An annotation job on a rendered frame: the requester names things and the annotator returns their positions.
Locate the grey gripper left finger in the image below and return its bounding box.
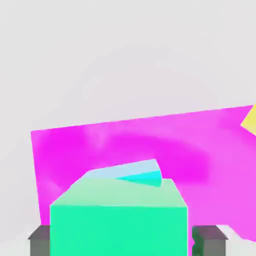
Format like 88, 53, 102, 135
0, 224, 51, 256

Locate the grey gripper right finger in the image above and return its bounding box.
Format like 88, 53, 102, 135
191, 224, 256, 256

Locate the small green cube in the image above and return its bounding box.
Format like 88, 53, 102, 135
49, 177, 189, 256

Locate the small cyan cube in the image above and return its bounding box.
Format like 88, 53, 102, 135
80, 158, 163, 188

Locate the small yellow cube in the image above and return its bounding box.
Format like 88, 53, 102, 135
240, 103, 256, 137

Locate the large magenta box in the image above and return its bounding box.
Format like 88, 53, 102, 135
30, 104, 256, 256

